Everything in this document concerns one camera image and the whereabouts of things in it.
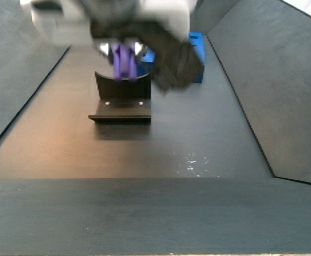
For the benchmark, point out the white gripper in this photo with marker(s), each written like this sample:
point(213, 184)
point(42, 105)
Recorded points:
point(63, 21)

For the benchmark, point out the black curved fixture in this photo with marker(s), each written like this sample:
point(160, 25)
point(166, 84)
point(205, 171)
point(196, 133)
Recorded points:
point(125, 100)

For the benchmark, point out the purple three prong object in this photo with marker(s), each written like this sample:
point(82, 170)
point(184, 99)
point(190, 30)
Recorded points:
point(125, 62)

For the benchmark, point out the blue foam shape board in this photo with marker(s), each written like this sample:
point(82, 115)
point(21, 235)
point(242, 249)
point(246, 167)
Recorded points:
point(197, 46)

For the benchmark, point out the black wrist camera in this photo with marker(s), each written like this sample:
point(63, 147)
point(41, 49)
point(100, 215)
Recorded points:
point(149, 32)

